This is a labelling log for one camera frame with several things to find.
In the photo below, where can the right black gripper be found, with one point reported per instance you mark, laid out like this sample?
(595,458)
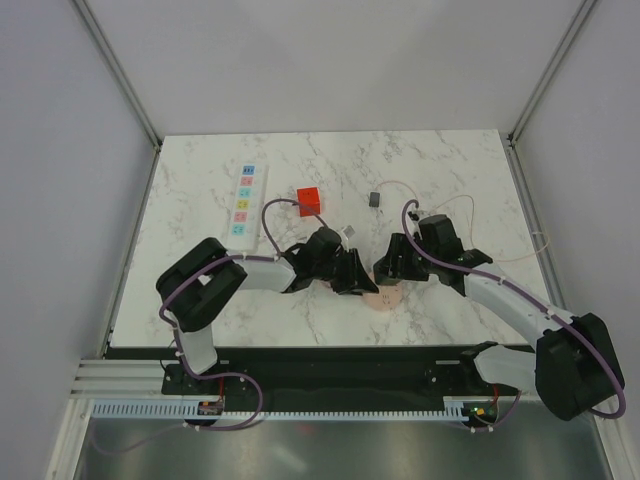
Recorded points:
(398,246)

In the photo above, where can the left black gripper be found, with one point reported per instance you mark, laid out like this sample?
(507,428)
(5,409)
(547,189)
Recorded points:
(355,281)

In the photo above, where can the pink round socket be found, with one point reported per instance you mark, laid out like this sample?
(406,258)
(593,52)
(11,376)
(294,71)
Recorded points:
(387,298)

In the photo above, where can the dark grey usb charger plug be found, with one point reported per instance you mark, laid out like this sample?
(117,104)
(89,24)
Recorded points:
(374,199)

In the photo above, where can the red cube socket adapter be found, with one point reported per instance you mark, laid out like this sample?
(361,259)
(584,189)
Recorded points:
(309,201)

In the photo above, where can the white power strip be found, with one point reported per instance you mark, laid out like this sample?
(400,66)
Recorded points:
(247,203)

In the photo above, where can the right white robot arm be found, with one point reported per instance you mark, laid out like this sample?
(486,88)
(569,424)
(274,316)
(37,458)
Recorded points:
(571,364)

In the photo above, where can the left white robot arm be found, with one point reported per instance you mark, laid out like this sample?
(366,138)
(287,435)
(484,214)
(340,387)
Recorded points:
(196,289)

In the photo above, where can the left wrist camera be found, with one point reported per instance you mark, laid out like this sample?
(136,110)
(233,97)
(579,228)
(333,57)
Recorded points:
(346,233)

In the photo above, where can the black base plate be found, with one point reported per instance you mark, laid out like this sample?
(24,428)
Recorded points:
(335,379)

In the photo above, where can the aluminium rail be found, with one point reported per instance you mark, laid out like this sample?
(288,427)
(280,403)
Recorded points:
(117,379)

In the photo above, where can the right aluminium frame post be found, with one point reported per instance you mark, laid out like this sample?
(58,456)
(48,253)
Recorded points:
(562,50)

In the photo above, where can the aluminium frame post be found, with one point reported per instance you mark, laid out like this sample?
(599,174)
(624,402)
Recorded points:
(562,50)
(101,42)

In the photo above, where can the left aluminium frame post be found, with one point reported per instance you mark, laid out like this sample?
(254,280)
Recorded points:
(101,42)

